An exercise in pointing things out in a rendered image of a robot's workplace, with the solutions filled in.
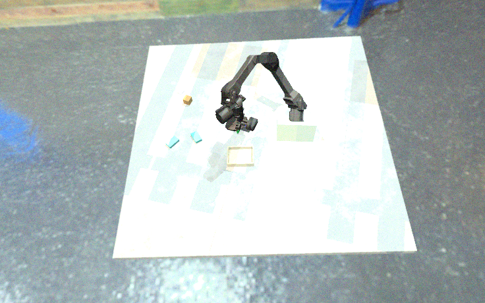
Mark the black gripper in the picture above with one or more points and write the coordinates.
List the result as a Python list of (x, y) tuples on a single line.
[(250, 124)]

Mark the small tan cube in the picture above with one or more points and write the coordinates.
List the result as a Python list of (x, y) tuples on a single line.
[(187, 100)]

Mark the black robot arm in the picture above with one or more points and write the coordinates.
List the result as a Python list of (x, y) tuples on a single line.
[(231, 90)]

